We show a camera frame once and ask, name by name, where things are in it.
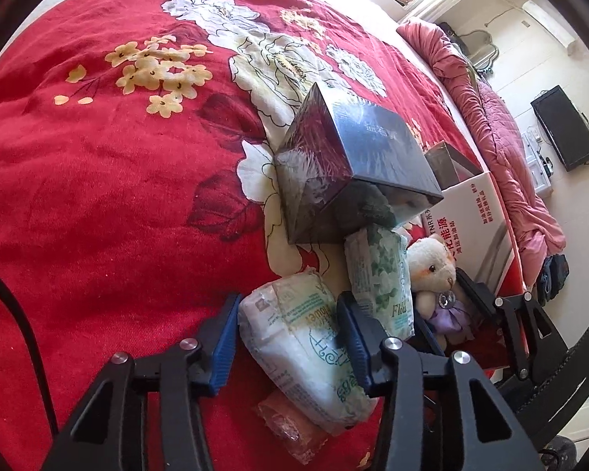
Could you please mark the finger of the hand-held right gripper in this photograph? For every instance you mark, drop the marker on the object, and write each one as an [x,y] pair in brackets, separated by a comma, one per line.
[518,324]
[429,336]

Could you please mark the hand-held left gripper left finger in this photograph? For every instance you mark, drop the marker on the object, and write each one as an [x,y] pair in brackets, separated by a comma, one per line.
[226,348]

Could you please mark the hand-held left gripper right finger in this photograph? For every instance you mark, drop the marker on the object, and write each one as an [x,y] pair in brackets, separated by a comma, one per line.
[353,343]

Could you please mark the white tissue pack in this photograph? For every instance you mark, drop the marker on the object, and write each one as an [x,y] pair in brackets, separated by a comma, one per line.
[294,333]

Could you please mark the cream plush bear purple dress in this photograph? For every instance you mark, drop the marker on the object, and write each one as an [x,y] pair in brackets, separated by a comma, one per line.
[432,265]

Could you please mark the dark clothes pile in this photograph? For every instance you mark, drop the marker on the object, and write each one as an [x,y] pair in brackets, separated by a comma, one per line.
[554,274]

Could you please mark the green leaf tissue pack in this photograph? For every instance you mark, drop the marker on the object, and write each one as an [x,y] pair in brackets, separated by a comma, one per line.
[378,270]

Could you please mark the pink towel in plastic wrap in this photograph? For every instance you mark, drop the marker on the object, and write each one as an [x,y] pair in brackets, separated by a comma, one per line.
[284,422]

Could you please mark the white and red cardboard box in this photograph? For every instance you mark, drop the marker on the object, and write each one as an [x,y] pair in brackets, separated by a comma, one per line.
[476,225]

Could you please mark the white drawer cabinet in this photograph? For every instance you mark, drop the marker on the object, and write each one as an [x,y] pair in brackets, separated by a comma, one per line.
[540,167]

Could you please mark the brown box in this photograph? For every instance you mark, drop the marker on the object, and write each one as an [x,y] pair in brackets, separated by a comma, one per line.
[446,159]

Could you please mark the glossy black box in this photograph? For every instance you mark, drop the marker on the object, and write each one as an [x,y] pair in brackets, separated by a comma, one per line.
[348,157]

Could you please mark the black television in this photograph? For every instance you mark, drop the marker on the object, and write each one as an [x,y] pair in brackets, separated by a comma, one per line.
[564,130]

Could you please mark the pink quilt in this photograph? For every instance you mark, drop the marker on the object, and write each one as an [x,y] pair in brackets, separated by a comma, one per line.
[495,122]

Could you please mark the red floral blanket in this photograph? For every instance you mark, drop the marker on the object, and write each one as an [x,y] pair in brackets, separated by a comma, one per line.
[103,181]

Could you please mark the ornate vanity mirror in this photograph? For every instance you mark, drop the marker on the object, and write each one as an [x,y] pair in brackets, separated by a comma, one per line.
[483,54]

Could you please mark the white air conditioner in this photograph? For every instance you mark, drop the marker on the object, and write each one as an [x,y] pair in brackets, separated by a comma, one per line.
[549,24]

